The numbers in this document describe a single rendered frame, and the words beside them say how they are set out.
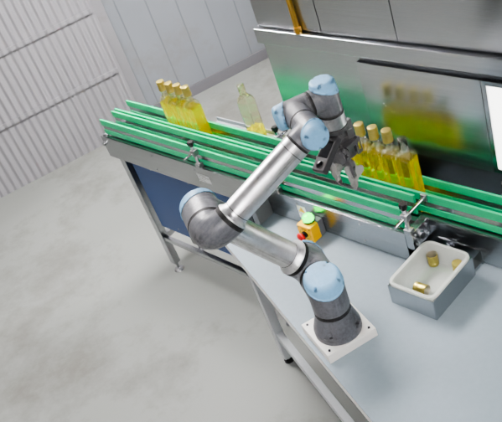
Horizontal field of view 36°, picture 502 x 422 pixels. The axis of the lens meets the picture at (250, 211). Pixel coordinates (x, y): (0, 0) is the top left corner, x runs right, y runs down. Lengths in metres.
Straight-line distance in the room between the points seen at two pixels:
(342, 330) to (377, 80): 0.84
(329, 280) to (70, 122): 3.59
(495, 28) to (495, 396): 1.01
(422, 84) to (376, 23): 0.24
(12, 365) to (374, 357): 2.34
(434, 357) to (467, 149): 0.68
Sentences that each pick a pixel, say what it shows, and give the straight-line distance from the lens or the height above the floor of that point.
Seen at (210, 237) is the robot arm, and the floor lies 1.32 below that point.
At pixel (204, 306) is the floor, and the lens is 3.96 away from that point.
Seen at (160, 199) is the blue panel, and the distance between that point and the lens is 3.83.
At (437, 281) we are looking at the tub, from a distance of 2.56.
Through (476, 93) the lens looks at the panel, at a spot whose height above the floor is 1.27.
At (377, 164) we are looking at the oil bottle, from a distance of 2.67.
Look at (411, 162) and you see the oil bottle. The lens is 2.58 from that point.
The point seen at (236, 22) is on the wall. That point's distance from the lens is 5.86.
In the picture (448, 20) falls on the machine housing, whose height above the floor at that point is 1.49.
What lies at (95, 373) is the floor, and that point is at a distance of 3.94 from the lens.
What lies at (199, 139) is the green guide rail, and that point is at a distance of 3.32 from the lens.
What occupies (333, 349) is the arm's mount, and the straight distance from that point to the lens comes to 2.43.
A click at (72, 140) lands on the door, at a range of 5.68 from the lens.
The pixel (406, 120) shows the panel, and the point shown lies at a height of 1.12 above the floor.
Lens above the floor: 2.54
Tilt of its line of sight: 35 degrees down
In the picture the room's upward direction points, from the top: 22 degrees counter-clockwise
